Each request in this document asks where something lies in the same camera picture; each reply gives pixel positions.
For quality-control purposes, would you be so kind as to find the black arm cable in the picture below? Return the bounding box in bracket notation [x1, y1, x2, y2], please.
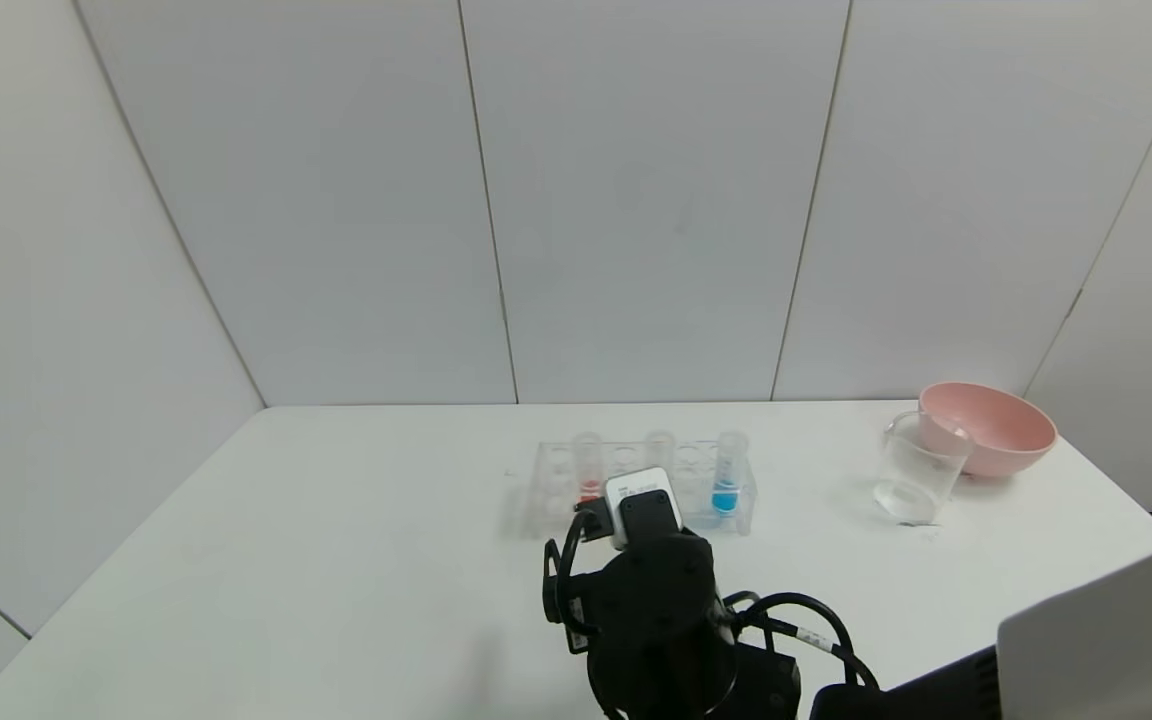
[721, 590, 882, 691]

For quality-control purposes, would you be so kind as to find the test tube with red pigment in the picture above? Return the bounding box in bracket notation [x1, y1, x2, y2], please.
[572, 432, 605, 504]

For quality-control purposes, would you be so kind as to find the clear glass beaker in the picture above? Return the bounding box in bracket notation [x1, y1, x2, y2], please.
[871, 411, 972, 526]

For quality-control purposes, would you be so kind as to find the pink bowl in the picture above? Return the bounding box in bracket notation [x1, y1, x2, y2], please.
[917, 383, 1058, 479]

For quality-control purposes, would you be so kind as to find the test tube with blue pigment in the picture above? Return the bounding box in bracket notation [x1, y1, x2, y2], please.
[712, 431, 747, 517]

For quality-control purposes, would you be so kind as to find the clear acrylic test tube rack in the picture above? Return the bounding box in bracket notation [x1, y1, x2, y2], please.
[526, 437, 759, 539]

